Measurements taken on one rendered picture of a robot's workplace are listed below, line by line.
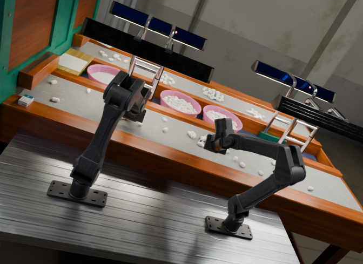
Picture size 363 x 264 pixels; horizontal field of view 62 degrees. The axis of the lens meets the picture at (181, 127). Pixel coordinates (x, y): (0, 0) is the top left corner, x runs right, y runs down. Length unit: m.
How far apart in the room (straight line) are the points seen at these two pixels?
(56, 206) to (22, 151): 0.29
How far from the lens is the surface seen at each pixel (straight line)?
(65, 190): 1.14
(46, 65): 1.51
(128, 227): 1.10
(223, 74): 4.32
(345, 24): 4.51
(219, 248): 1.20
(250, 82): 4.46
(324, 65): 4.58
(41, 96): 1.50
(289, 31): 4.40
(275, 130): 2.16
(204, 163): 1.37
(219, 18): 4.09
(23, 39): 1.40
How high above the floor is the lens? 1.49
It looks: 28 degrees down
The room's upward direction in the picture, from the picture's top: 25 degrees clockwise
